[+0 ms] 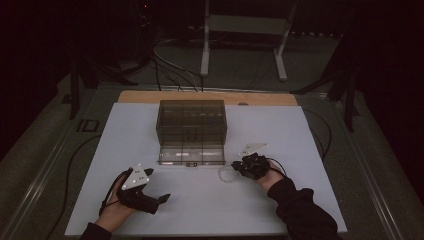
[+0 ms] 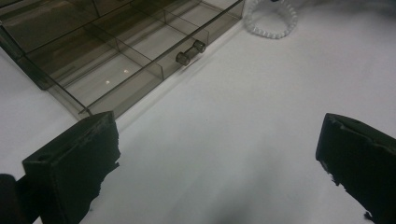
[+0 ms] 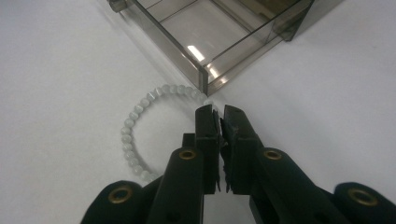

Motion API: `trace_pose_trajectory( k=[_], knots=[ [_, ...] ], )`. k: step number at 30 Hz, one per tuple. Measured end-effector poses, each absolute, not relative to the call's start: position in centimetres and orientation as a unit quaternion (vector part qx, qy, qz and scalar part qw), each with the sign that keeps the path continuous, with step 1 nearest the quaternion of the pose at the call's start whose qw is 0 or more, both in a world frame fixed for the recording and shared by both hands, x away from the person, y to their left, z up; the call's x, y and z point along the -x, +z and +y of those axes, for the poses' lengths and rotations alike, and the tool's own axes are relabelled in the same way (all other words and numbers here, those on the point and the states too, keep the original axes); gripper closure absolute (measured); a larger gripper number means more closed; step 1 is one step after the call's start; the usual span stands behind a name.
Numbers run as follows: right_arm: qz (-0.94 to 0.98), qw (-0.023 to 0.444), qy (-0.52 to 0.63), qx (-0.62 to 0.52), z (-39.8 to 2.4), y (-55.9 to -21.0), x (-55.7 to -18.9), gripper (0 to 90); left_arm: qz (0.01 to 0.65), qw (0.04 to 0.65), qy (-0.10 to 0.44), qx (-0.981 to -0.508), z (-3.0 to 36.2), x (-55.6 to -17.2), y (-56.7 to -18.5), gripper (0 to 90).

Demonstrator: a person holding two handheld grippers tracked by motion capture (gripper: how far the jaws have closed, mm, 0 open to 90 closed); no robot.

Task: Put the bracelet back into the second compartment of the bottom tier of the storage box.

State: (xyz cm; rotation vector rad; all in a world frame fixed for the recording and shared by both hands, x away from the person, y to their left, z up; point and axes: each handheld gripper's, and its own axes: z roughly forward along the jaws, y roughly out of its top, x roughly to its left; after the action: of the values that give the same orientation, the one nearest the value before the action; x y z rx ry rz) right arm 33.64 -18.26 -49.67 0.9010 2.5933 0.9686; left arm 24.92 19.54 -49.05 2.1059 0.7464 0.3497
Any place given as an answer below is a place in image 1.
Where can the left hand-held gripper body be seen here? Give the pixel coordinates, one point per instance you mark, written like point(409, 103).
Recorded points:
point(136, 180)

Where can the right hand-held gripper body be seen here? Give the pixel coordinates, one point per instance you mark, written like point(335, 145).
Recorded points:
point(255, 165)

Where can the smoky transparent drawer box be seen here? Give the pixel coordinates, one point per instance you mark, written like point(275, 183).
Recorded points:
point(191, 130)

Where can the person's right hand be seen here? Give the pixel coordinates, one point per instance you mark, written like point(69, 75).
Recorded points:
point(272, 180)

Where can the person's left hand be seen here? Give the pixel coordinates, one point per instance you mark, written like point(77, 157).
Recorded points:
point(113, 213)

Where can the black tripod stand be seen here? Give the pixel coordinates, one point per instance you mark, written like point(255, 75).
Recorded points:
point(83, 83)
point(346, 86)

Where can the white metal stand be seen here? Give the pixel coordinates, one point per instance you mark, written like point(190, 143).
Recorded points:
point(206, 43)

